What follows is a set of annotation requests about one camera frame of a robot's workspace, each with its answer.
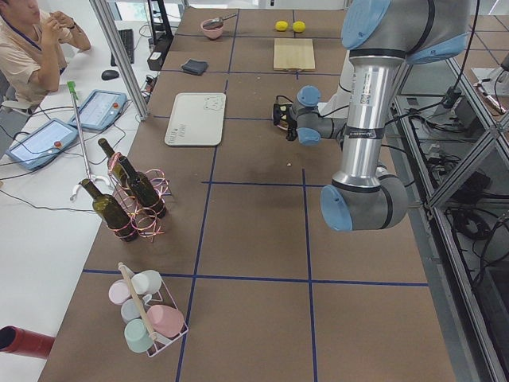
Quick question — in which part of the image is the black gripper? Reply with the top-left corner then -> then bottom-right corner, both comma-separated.
272,103 -> 297,142

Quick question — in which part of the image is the white round plate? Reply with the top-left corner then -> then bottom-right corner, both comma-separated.
276,119 -> 289,131

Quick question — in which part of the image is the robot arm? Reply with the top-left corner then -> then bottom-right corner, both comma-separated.
273,1 -> 472,232

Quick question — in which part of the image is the cream bear serving tray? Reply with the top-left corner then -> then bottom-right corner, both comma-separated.
164,92 -> 227,146

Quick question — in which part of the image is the wooden cutting board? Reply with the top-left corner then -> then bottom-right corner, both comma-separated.
273,38 -> 316,72

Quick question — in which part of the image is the yellow sponge left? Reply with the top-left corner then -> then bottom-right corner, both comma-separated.
274,21 -> 289,32

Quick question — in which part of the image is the yellow sponge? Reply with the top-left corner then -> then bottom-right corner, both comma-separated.
292,21 -> 306,33
274,21 -> 289,32

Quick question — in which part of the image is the yellow sponge right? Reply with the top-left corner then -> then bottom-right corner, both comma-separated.
292,21 -> 306,33

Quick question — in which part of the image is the folded grey cloth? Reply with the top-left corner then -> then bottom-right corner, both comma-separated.
181,59 -> 208,76

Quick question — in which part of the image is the pink bowl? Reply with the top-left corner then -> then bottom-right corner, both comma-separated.
200,18 -> 223,40

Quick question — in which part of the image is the metal scoop spatula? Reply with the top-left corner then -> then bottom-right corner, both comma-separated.
202,14 -> 237,29

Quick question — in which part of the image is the black keyboard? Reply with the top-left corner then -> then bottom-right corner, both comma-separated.
118,29 -> 134,64

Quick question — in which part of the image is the black computer mouse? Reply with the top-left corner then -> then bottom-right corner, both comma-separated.
101,69 -> 119,81

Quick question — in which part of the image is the blue teach pendant far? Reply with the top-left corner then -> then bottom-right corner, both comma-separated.
78,89 -> 127,132

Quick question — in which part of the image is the blue teach pendant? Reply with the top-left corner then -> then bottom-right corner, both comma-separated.
6,119 -> 78,170
78,89 -> 127,132

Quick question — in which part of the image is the dark green wine bottle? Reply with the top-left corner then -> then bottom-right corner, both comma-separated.
80,179 -> 138,242

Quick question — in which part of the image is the white mug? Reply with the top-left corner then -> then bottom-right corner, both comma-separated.
131,270 -> 162,294

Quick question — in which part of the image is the pink mug near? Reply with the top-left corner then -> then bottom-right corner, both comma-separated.
146,305 -> 185,338

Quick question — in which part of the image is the pink plate in rack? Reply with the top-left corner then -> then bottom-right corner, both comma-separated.
108,280 -> 131,306

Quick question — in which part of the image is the grey mug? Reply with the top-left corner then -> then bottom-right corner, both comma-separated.
120,298 -> 141,324

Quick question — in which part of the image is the seated person beige shirt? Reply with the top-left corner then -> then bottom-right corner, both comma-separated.
1,1 -> 91,107

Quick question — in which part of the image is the blue teach pendant near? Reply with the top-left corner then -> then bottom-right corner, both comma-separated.
6,119 -> 78,170

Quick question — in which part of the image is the mint green mug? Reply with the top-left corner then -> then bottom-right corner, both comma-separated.
124,318 -> 153,353

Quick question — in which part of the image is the red cylinder tube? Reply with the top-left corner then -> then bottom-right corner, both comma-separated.
1,325 -> 55,359

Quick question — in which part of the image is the copper wire bottle rack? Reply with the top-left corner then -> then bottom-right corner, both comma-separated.
115,170 -> 169,240

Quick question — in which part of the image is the aluminium frame post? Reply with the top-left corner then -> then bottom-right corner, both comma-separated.
89,0 -> 149,121

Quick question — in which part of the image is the green handled reacher stick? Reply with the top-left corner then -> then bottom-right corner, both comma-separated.
67,81 -> 114,190

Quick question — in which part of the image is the white wire dish rack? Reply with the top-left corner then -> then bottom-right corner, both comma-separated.
118,263 -> 188,357

